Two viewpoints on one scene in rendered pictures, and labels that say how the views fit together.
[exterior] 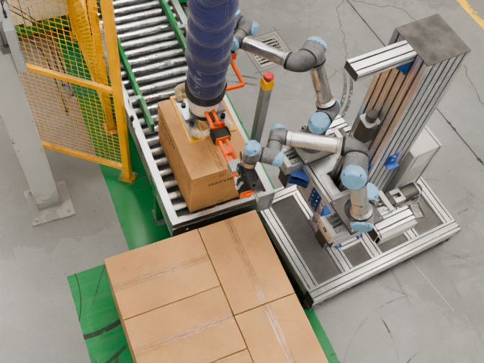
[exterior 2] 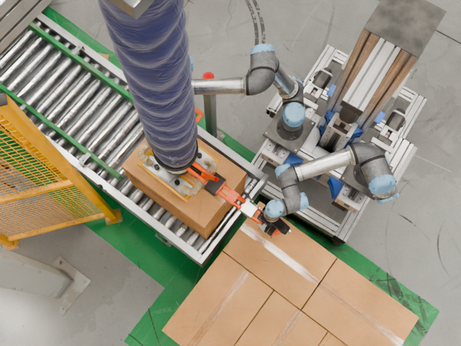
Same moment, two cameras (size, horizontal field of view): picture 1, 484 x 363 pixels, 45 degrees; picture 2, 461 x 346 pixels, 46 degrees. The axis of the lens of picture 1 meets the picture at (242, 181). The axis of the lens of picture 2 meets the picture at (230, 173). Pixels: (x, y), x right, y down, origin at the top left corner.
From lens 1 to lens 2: 124 cm
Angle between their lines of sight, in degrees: 18
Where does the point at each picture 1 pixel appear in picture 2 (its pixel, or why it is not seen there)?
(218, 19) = (183, 117)
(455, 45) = (429, 14)
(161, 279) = (221, 316)
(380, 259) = not seen: hidden behind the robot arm
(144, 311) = not seen: outside the picture
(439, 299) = (435, 169)
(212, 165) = (213, 202)
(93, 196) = (96, 255)
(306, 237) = (306, 186)
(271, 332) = (339, 305)
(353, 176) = (385, 187)
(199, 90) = (178, 162)
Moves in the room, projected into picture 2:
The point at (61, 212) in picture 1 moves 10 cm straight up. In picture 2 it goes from (78, 287) to (74, 285)
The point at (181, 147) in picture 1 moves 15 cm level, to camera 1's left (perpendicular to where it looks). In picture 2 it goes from (174, 200) to (148, 209)
